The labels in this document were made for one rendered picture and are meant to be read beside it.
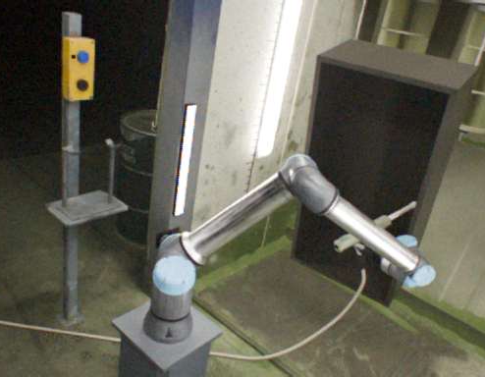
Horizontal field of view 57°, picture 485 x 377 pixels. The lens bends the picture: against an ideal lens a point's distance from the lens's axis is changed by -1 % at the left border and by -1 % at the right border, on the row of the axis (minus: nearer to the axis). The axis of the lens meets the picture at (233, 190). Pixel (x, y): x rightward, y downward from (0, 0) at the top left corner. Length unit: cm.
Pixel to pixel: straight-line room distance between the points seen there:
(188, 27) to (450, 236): 219
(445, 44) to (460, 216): 119
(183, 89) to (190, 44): 22
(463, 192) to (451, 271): 55
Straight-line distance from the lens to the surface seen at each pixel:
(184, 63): 227
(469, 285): 332
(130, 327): 182
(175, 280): 162
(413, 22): 330
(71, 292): 267
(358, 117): 249
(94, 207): 225
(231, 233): 172
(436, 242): 338
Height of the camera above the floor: 187
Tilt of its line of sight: 25 degrees down
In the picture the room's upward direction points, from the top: 10 degrees clockwise
